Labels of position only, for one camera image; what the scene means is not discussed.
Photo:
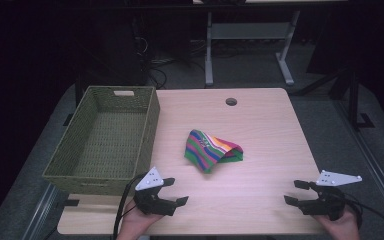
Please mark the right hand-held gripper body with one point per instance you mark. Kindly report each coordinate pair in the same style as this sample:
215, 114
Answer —
330, 203

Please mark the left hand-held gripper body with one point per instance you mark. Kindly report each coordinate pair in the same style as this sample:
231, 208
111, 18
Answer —
153, 203

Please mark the striped colourful knitted garment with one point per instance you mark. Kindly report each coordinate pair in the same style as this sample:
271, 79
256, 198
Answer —
206, 153

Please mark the green woven basket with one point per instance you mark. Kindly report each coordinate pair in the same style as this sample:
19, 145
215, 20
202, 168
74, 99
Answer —
113, 140

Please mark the person's right hand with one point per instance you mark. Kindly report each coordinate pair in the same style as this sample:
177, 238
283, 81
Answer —
343, 228

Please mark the person's left hand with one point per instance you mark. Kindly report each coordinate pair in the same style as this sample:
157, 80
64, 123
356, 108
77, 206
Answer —
135, 225

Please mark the black metal stand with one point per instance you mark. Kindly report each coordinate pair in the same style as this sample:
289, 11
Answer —
350, 90

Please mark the dark computer tower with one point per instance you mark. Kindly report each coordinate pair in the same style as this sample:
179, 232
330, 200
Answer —
120, 50

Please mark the silver floor rail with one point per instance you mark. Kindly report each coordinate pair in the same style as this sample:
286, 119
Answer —
41, 213
370, 160

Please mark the black table bracket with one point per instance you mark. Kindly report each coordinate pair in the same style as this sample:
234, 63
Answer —
70, 202

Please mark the grey metal desk frame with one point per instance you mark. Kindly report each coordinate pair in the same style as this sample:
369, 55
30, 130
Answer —
246, 31

